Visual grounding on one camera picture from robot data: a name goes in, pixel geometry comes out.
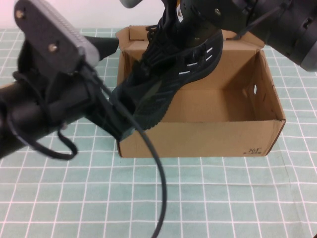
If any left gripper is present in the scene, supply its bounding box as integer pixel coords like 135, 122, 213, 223
49, 36, 138, 142

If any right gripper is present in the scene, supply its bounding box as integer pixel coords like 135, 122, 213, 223
161, 0, 248, 49

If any black knit sneaker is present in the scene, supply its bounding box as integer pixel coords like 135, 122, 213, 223
108, 14, 225, 131

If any brown cardboard shoe box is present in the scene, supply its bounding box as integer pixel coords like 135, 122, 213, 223
115, 24, 287, 159

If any green checked tablecloth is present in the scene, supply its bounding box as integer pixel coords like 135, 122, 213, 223
0, 27, 317, 238

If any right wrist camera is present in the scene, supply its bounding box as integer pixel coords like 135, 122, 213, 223
120, 0, 142, 8

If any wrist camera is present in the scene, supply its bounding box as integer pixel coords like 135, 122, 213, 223
13, 0, 101, 74
120, 0, 142, 8

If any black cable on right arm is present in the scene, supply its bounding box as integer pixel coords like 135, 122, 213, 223
232, 2, 293, 40

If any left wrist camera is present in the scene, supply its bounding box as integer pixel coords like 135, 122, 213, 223
13, 0, 101, 74

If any thin black looped cable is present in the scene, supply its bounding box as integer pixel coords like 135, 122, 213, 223
7, 71, 78, 161

